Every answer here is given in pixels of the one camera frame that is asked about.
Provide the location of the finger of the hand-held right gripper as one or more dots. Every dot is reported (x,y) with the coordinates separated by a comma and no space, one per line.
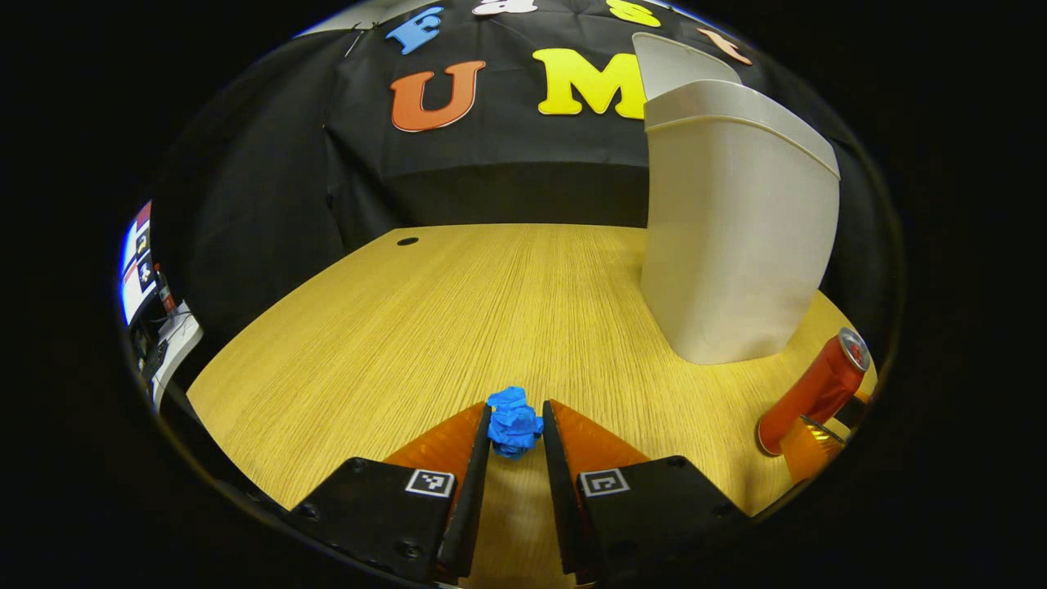
(806,450)

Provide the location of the wooden desktop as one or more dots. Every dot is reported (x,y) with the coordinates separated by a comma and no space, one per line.
(491,311)

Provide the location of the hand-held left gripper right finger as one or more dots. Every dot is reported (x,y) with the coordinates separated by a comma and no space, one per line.
(560,507)

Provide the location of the computer monitor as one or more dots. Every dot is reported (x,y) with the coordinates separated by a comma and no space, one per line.
(135,278)

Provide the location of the red pop can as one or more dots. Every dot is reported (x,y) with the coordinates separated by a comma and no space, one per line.
(814,388)

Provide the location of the white desktop garbage bin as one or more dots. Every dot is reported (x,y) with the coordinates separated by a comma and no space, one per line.
(736,245)

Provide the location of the black backdrop cloth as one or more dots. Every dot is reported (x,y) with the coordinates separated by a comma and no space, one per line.
(491,147)

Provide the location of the blue paper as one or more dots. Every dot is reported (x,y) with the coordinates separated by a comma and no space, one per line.
(514,425)

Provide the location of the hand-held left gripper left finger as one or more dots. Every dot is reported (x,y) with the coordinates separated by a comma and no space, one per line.
(470,507)

